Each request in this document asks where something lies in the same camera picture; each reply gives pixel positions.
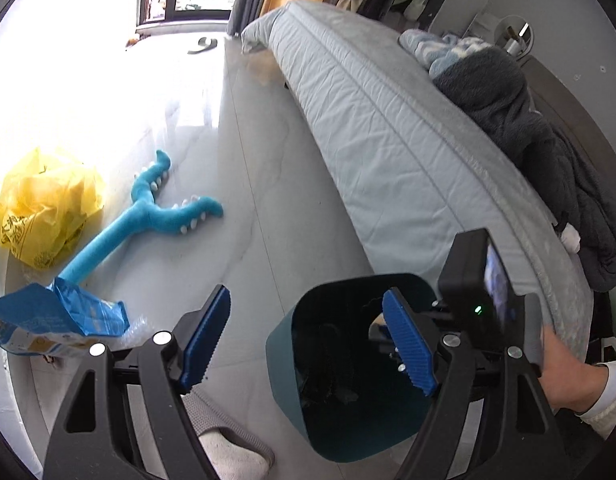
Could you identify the round vanity mirror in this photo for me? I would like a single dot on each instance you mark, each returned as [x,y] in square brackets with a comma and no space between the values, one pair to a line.
[514,35]

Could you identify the blue white patterned duvet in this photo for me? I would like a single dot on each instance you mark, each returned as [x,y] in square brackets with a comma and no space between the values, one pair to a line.
[437,54]

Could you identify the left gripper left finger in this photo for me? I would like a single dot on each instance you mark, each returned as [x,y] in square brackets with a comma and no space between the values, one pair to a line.
[93,436]

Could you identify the blue white snack bag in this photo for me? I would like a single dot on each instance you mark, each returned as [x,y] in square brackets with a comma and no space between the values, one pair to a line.
[61,319]

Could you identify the dark grey fleece blanket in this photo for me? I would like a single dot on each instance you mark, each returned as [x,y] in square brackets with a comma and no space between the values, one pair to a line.
[491,89]

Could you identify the white sock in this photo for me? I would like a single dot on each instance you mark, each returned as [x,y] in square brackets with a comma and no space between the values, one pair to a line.
[571,239]

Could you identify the grey slipper by window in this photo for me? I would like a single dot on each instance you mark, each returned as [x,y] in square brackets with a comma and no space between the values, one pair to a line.
[204,44]

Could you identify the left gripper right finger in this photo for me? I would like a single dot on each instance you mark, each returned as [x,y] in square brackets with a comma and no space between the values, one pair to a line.
[517,436]

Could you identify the yellow plastic bag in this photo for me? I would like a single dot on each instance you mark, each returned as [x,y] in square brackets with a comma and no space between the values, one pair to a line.
[46,200]

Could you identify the person right hand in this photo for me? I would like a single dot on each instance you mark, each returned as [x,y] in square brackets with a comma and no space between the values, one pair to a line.
[566,381]

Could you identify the blue plush dinosaur toy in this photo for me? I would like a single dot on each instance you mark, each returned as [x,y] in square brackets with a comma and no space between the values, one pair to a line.
[144,214]

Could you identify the dark teal trash bin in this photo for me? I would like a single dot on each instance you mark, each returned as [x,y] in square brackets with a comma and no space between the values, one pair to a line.
[342,391]

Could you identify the grey quilted bed mattress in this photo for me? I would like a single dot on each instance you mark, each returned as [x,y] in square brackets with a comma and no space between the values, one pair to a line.
[410,167]

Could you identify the bubble wrap on floor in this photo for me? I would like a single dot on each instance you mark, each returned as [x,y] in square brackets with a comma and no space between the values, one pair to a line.
[139,331]

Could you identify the white dressing table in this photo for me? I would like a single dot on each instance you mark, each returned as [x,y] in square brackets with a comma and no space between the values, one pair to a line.
[483,26]

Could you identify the grey slipper on foot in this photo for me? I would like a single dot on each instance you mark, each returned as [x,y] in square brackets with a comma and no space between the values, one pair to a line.
[234,451]

